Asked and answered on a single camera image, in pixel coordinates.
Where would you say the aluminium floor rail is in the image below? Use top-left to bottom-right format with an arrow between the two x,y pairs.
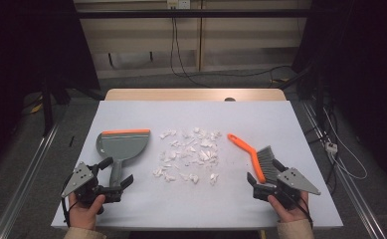
301,101 -> 387,239
0,122 -> 61,239

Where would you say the white cable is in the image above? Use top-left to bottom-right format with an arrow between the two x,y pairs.
323,108 -> 368,181

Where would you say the person's left hand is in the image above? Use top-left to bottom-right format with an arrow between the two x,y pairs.
69,192 -> 106,231

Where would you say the black metal stand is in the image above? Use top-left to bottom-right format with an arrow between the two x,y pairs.
41,74 -> 71,137

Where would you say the pile of white paper scraps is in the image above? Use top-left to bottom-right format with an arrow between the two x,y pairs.
152,126 -> 223,186

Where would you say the left hand-held gripper black cable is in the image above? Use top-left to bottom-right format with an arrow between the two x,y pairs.
61,175 -> 80,228

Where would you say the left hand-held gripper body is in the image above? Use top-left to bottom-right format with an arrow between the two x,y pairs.
61,161 -> 122,215

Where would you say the right hand-held gripper black cable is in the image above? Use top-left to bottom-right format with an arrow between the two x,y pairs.
296,193 -> 314,228

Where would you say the black horizontal bar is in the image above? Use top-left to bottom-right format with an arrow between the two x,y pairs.
76,9 -> 314,19

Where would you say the person's right hand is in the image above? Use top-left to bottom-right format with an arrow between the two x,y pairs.
268,191 -> 309,223

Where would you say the black hanging cable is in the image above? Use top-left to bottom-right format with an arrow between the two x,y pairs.
169,16 -> 212,89

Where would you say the white table mat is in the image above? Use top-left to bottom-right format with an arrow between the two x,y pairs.
51,100 -> 344,230

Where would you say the wooden table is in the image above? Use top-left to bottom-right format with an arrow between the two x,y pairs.
104,88 -> 288,103

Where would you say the hand-held gripper black cable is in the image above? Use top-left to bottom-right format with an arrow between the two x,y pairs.
296,193 -> 314,228
61,175 -> 80,228

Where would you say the orange brush with grey bristles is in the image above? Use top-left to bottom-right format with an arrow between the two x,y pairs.
227,132 -> 284,184

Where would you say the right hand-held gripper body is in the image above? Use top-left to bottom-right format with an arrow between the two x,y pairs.
253,167 -> 321,211

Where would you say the white wall socket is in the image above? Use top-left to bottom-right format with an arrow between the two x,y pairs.
166,0 -> 191,10

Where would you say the grey dustpan with orange edge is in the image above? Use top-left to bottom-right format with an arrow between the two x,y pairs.
96,128 -> 151,190

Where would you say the white power strip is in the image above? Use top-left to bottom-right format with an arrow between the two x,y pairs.
324,140 -> 338,154

